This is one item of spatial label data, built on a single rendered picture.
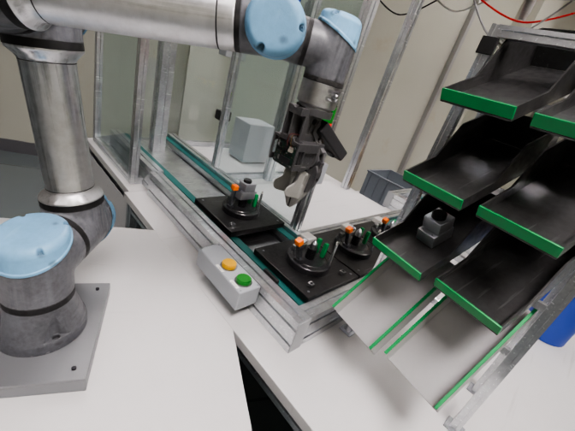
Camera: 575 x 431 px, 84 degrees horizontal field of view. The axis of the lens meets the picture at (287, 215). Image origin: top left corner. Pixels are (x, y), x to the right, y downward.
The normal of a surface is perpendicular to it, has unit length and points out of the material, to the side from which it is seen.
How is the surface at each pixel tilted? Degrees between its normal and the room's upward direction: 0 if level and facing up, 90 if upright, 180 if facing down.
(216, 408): 0
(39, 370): 3
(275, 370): 0
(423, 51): 90
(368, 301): 45
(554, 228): 25
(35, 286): 89
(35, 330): 72
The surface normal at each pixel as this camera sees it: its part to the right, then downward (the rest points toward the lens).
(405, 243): -0.09, -0.77
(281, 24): 0.03, 0.45
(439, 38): 0.29, 0.49
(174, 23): -0.04, 0.80
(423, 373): -0.38, -0.59
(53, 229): 0.23, -0.81
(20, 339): 0.22, 0.18
